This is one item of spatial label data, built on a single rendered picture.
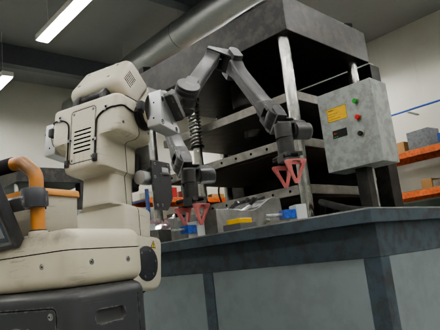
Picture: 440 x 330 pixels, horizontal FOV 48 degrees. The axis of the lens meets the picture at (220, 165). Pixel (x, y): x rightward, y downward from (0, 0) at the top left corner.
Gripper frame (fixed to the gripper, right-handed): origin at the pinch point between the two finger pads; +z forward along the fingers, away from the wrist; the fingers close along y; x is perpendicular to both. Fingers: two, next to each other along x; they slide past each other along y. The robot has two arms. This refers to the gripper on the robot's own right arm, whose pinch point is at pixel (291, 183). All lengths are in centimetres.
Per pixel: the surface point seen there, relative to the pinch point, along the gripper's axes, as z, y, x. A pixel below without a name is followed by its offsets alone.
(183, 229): 9.3, 26.0, 30.2
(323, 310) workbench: 38.8, -10.9, 1.5
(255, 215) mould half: 6.1, 35.1, -0.5
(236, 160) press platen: -34, 116, -27
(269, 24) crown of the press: -95, 73, -38
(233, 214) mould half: 5.3, 29.7, 10.1
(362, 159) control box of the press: -17, 53, -66
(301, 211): 9.5, -2.4, -0.8
